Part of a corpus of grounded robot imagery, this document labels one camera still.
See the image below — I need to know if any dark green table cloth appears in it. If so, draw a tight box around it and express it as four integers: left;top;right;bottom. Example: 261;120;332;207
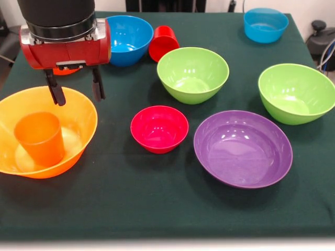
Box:
0;10;335;240

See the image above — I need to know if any tangle of cables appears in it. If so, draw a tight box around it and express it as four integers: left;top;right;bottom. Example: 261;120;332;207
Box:
317;39;335;73

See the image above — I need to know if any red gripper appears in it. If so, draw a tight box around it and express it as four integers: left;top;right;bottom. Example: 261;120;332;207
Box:
19;18;113;107

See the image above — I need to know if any orange cup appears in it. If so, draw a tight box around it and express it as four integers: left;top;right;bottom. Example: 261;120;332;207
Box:
14;111;65;168

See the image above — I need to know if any red cup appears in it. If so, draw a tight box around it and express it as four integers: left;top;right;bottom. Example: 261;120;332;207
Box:
148;25;181;63

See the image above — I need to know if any small orange bowl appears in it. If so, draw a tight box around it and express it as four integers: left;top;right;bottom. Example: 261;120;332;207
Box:
53;66;81;76

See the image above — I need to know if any small light blue bowl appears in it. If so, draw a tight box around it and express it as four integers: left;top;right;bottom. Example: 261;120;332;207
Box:
243;7;289;44

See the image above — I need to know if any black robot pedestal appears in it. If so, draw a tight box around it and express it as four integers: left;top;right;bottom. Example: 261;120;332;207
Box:
125;0;207;13

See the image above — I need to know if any large yellow-orange bowl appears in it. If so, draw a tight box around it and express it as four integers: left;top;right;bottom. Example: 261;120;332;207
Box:
0;85;98;180

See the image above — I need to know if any green bowl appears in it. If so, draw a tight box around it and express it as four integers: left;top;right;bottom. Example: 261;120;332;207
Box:
157;47;230;105
258;63;335;126

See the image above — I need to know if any purple bowl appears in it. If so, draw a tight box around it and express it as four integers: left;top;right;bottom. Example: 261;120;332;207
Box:
193;110;293;189

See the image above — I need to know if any small pink-red bowl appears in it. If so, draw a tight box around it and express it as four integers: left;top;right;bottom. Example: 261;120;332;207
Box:
130;105;189;155

